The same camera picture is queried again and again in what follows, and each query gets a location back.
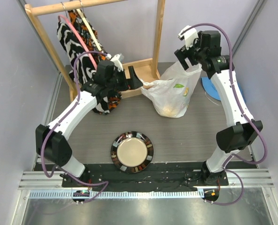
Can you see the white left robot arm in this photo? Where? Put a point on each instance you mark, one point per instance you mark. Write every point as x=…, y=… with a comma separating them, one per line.
x=52, y=139

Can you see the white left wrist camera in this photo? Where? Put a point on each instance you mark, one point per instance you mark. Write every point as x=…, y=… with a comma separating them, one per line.
x=117, y=60

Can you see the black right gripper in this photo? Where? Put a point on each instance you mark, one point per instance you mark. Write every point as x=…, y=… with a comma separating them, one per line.
x=184, y=53

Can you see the perforated metal rail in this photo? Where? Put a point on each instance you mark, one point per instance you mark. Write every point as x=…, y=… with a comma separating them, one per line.
x=82, y=194

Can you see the wooden clothes rack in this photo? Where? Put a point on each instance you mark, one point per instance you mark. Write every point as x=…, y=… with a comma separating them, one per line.
x=146, y=69

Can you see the white plastic bag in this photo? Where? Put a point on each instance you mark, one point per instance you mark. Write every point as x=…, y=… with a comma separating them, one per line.
x=171, y=94

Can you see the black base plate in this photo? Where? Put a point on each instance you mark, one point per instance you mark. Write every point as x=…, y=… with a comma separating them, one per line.
x=165, y=176

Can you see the black white zebra garment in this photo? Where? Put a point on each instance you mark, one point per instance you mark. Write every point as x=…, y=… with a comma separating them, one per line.
x=73, y=48

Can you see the blue bucket hat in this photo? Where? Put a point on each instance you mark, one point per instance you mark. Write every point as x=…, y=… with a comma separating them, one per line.
x=210, y=88

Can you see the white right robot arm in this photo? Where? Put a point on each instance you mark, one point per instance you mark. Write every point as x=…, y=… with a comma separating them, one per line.
x=241, y=129

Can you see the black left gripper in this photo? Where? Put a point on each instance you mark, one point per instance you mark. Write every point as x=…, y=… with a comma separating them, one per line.
x=133, y=83

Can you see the patterned round plate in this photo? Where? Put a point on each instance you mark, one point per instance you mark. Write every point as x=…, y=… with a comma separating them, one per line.
x=132, y=152

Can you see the orange black patterned garment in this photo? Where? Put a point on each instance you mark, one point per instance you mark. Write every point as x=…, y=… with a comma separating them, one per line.
x=90, y=37

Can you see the cream hanger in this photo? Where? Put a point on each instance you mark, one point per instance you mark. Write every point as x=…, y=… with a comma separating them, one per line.
x=94, y=39

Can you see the pink hanger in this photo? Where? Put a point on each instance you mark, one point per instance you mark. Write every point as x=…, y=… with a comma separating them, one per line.
x=79, y=39

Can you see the aluminium corner frame post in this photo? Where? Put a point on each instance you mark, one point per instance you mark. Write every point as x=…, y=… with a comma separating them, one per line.
x=249, y=23

